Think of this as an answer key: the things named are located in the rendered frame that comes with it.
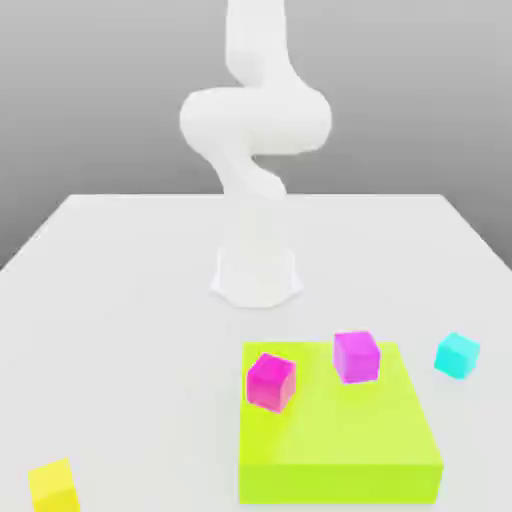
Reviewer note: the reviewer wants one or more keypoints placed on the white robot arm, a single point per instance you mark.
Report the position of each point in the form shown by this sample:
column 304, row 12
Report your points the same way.
column 256, row 124

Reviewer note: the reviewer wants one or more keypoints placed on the small magenta cube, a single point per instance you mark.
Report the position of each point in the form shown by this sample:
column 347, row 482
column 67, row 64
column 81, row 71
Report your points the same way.
column 270, row 382

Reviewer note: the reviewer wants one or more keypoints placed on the small violet cube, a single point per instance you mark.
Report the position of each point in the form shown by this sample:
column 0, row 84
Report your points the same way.
column 356, row 358

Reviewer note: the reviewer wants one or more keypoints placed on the small cyan cube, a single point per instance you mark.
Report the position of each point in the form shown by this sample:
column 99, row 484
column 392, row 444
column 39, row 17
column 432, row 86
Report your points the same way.
column 456, row 355

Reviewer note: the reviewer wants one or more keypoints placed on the small yellow cube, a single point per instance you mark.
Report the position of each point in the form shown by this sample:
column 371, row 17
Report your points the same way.
column 54, row 486

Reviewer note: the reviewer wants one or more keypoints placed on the large lime green box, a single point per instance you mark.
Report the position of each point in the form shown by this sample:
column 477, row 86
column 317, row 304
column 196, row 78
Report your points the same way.
column 340, row 432

